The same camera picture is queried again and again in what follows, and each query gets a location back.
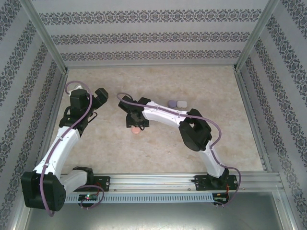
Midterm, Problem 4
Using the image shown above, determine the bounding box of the small circuit board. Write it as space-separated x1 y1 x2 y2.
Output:
213 194 230 204
78 194 99 202

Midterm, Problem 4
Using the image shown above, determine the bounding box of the steel sheet panel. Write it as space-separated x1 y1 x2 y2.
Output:
23 203 290 230

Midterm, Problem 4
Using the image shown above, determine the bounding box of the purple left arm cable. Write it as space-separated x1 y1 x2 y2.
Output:
40 80 105 218

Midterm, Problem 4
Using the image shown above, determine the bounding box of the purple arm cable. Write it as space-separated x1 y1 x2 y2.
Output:
116 92 242 208
40 80 105 218

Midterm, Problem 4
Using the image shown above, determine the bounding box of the aluminium frame side rail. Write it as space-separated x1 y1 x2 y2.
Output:
233 69 273 173
32 69 70 175

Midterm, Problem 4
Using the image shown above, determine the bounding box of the white wall base strip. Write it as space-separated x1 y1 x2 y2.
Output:
66 64 237 71

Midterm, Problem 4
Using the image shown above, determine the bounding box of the aluminium frame post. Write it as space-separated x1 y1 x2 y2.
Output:
233 0 281 72
19 0 70 73

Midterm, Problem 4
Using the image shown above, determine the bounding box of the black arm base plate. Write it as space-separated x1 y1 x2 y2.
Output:
193 174 240 192
71 175 111 193

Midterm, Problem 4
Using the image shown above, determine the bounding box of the grey slotted cable duct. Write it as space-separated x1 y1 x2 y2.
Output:
64 193 214 204

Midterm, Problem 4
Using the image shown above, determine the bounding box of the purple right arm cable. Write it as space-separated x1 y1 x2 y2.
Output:
116 92 242 208

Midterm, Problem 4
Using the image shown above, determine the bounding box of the aluminium frame strut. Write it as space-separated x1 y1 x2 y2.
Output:
7 189 33 230
277 190 299 230

